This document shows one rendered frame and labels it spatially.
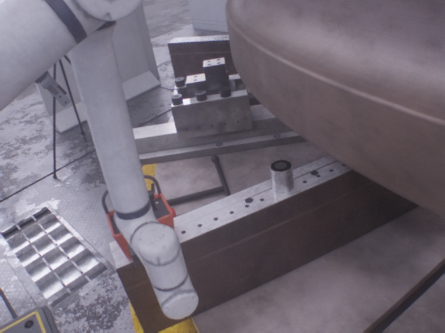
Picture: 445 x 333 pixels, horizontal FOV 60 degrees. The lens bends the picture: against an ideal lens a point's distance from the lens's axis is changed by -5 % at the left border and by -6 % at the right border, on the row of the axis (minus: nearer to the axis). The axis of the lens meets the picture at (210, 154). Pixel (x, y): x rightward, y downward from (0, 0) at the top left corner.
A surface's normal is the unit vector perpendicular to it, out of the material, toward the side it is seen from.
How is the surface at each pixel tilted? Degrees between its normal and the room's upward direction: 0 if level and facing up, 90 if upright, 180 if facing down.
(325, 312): 0
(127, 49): 90
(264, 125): 72
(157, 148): 90
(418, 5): 90
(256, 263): 90
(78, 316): 0
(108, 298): 0
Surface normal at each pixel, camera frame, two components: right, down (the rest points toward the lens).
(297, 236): 0.38, 0.43
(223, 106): 0.00, 0.52
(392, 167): -0.84, 0.39
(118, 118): 0.71, 0.28
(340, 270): -0.17, -0.84
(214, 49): -0.37, 0.54
